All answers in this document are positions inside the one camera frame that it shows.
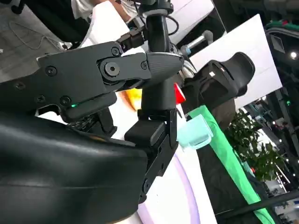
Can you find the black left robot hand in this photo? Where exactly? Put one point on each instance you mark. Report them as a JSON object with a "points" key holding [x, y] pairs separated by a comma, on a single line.
{"points": [[156, 35]]}

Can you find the black office chair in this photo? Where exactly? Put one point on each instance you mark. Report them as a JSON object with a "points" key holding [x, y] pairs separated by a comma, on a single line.
{"points": [[58, 21]]}

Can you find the red triangular object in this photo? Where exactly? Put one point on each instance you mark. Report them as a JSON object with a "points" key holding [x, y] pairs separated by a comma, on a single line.
{"points": [[179, 94]]}

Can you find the green leafy plant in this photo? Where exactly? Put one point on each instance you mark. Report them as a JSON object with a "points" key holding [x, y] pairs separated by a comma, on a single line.
{"points": [[247, 140]]}

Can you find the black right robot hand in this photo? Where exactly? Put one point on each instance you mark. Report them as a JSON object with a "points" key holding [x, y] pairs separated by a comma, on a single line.
{"points": [[70, 163]]}

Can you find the white board panel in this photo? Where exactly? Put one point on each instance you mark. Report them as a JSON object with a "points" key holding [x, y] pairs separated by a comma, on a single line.
{"points": [[257, 46]]}

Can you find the orange white toy bread roll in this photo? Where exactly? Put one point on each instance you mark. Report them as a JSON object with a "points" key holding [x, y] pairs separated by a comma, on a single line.
{"points": [[134, 98]]}

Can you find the pale green mug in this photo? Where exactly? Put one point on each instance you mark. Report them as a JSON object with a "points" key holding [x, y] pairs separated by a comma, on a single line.
{"points": [[194, 128]]}

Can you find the lilac plate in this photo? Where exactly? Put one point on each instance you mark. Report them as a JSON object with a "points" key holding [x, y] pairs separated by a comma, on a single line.
{"points": [[187, 191]]}

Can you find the green cloth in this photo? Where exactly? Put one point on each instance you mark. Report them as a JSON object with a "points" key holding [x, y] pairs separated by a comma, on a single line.
{"points": [[224, 144]]}

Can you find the person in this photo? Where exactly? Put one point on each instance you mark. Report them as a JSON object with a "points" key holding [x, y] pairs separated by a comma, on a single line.
{"points": [[81, 9]]}

